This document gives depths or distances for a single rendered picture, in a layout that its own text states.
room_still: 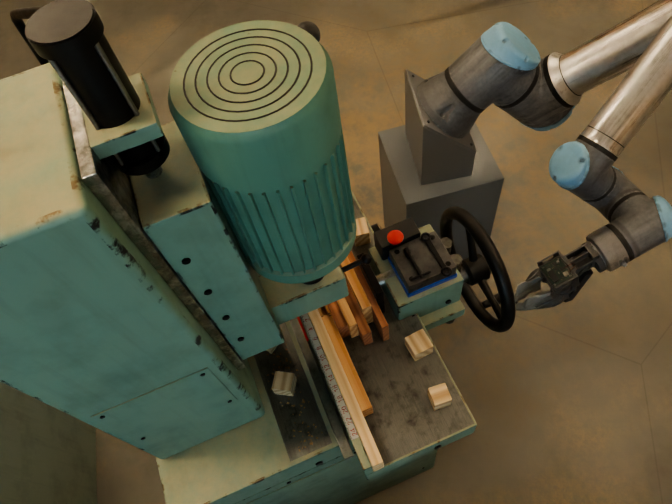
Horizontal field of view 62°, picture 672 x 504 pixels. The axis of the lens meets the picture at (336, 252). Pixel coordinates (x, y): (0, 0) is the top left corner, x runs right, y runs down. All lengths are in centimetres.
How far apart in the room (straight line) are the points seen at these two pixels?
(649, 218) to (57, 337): 109
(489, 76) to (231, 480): 109
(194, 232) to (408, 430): 55
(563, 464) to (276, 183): 156
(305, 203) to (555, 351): 154
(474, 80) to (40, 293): 116
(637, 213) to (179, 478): 105
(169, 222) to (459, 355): 152
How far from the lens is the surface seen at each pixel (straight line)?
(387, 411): 102
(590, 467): 200
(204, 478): 116
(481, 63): 149
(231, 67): 62
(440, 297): 107
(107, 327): 70
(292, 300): 93
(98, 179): 56
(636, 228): 129
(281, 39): 63
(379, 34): 305
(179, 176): 65
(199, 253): 68
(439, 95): 153
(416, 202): 165
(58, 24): 54
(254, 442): 115
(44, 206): 55
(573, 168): 124
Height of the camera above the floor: 189
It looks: 59 degrees down
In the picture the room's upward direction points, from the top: 13 degrees counter-clockwise
